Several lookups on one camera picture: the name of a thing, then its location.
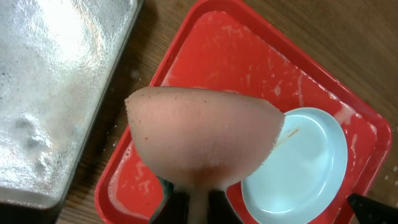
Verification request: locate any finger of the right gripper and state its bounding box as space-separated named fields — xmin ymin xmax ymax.
xmin=347 ymin=194 xmax=397 ymax=224

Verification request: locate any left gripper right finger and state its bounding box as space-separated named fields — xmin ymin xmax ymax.
xmin=207 ymin=190 xmax=243 ymax=224

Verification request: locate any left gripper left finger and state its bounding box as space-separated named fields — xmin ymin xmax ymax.
xmin=150 ymin=177 xmax=190 ymax=224

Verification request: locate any pink sponge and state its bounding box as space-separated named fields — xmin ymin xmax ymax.
xmin=125 ymin=86 xmax=285 ymax=223

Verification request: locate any blue plate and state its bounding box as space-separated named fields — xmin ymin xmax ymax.
xmin=241 ymin=107 xmax=348 ymax=223

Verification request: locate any red plastic tray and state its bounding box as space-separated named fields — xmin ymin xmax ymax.
xmin=95 ymin=1 xmax=392 ymax=223

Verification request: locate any black tub of soapy water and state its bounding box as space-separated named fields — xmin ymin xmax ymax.
xmin=1 ymin=0 xmax=143 ymax=223

